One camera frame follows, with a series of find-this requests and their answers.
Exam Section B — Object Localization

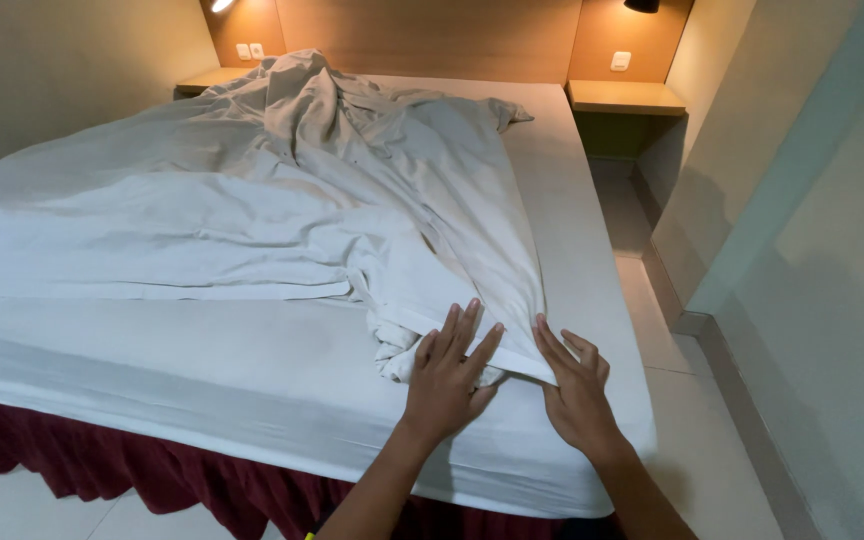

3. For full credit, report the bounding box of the wooden bedside shelf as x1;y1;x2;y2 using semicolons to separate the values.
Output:
174;66;258;99
565;79;688;118

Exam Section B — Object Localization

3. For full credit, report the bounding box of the person's right hand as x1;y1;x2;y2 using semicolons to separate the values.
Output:
531;313;630;456

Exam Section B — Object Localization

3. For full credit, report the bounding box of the white bed sheet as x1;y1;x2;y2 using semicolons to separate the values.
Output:
0;48;559;388

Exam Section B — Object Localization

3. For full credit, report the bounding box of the person's left hand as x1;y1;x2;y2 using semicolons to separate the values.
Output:
400;298;506;445

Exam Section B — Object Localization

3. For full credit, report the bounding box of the maroon bed skirt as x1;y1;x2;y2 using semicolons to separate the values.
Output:
0;391;621;540

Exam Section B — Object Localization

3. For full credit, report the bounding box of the wooden headboard panel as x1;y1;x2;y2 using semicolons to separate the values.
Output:
199;0;696;86

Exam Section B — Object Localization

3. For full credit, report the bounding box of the white covered mattress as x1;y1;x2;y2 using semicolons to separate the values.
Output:
0;73;659;520

